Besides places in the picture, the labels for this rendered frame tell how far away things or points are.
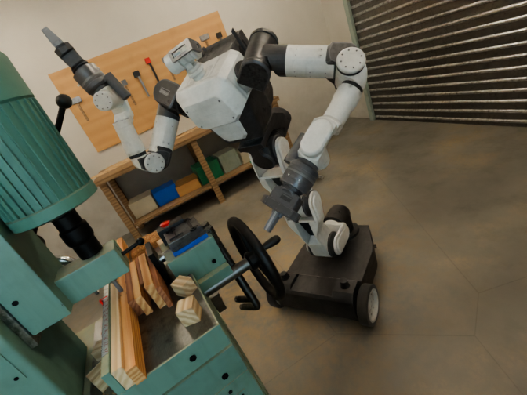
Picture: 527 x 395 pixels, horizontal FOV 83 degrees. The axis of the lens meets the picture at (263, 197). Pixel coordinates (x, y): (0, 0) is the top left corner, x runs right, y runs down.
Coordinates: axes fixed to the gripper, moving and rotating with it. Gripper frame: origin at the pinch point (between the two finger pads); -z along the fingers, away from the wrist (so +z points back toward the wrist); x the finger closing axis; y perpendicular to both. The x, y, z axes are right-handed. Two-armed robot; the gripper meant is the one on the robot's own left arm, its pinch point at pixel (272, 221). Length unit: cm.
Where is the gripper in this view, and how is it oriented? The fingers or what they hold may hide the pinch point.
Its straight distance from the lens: 83.7
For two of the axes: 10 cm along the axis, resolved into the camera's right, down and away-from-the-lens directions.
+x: -7.9, -4.7, 4.0
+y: -3.2, -2.5, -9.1
